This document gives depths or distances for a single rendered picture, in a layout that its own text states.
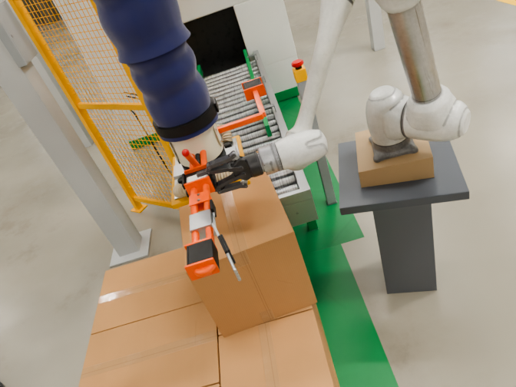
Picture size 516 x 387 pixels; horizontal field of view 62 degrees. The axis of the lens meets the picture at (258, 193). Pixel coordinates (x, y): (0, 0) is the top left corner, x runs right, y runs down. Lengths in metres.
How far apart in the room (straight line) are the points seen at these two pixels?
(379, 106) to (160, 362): 1.33
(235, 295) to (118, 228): 1.71
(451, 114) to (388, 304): 1.12
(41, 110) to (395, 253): 2.10
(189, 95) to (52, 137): 1.59
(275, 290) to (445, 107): 0.90
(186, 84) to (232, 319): 0.89
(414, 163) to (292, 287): 0.70
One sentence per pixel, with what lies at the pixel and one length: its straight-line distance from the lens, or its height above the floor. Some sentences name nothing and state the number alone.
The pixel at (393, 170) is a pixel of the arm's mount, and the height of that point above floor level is 0.82.
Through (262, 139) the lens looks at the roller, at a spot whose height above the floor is 0.54.
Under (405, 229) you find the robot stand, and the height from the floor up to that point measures 0.46.
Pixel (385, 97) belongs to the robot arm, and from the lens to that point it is 1.77.
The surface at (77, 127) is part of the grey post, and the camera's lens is 5.29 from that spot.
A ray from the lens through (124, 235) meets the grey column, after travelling 3.24.
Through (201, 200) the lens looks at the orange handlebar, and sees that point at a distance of 1.26.
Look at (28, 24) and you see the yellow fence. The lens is 3.25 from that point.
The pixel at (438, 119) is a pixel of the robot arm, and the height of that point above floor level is 1.07.
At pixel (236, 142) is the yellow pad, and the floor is 1.13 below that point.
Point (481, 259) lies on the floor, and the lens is 2.61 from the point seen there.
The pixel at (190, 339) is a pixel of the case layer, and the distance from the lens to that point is 1.88.
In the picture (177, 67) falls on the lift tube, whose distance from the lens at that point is 1.39.
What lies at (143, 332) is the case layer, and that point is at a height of 0.54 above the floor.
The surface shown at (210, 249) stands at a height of 1.26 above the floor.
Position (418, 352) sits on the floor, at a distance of 2.26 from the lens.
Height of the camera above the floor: 1.95
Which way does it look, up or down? 36 degrees down
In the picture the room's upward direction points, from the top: 21 degrees counter-clockwise
